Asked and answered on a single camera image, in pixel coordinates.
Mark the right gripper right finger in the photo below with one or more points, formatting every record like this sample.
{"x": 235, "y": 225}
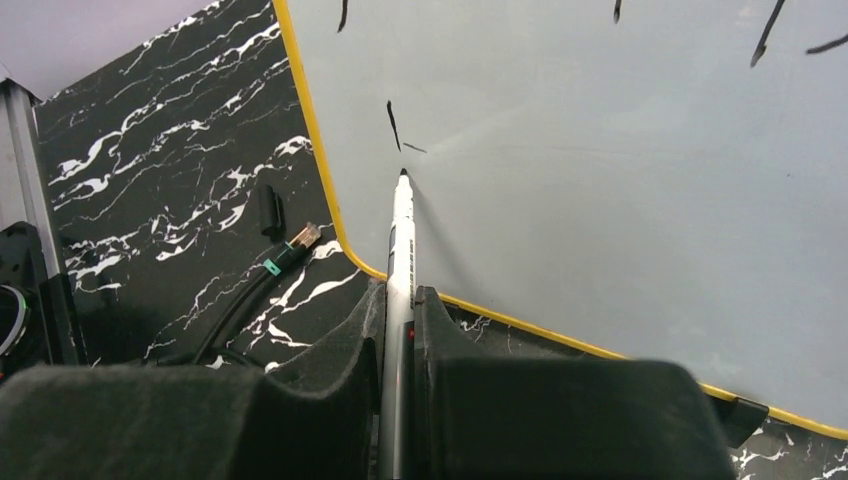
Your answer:
{"x": 478, "y": 415}

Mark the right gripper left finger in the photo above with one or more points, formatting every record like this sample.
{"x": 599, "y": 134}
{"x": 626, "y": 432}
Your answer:
{"x": 309, "y": 418}

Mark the black white marker pen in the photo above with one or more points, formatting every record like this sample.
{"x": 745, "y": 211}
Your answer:
{"x": 398, "y": 334}

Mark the black marker cap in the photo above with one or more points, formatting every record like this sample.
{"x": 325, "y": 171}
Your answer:
{"x": 271, "y": 218}

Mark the yellow framed whiteboard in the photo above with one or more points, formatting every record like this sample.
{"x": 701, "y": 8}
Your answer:
{"x": 643, "y": 179}

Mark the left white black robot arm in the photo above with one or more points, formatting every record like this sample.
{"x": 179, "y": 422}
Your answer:
{"x": 39, "y": 325}

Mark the aluminium front rail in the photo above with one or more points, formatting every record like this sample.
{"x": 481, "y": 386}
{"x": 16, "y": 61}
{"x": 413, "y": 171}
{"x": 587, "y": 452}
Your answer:
{"x": 24, "y": 194}

